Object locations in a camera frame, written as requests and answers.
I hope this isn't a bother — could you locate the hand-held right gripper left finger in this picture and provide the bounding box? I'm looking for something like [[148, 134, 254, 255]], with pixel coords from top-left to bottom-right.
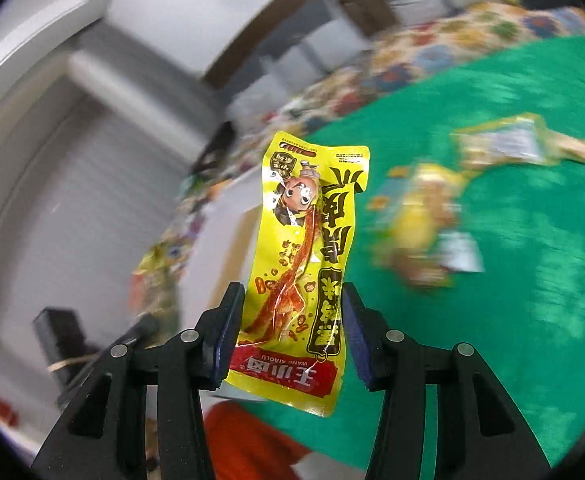
[[31, 281, 246, 480]]

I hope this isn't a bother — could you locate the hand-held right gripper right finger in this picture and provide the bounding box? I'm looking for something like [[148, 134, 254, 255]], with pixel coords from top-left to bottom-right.
[[340, 281, 556, 480]]

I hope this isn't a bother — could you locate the yellow cartoon snack packet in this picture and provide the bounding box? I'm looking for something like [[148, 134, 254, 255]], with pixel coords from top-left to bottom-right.
[[225, 131, 372, 418]]

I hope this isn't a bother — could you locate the yellow-edged clear peanut packet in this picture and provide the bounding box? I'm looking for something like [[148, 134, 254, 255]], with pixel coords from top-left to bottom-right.
[[450, 112, 556, 168]]

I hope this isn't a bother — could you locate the small beige snack packet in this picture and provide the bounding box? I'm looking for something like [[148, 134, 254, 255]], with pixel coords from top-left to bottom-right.
[[547, 130, 585, 168]]

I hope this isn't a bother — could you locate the orange cloth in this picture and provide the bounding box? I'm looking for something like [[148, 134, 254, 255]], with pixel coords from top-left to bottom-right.
[[203, 402, 313, 480]]

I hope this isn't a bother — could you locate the white board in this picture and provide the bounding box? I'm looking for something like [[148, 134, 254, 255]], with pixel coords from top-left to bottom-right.
[[180, 205, 268, 321]]

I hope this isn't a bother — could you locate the blurred yellow packet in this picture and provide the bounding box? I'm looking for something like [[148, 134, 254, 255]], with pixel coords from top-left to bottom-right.
[[131, 240, 186, 313]]

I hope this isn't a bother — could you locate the yellow brown snack packet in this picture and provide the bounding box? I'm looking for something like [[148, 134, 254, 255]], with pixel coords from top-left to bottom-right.
[[367, 162, 486, 288]]

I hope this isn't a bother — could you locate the black box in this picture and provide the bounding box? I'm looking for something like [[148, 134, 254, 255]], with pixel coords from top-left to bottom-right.
[[32, 307, 160, 401]]

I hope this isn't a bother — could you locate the small red object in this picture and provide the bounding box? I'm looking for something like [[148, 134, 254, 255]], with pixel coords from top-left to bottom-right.
[[0, 392, 20, 423]]

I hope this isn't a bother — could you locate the colourful floral bedsheet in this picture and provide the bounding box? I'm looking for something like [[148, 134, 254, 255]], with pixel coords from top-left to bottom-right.
[[132, 0, 585, 311]]

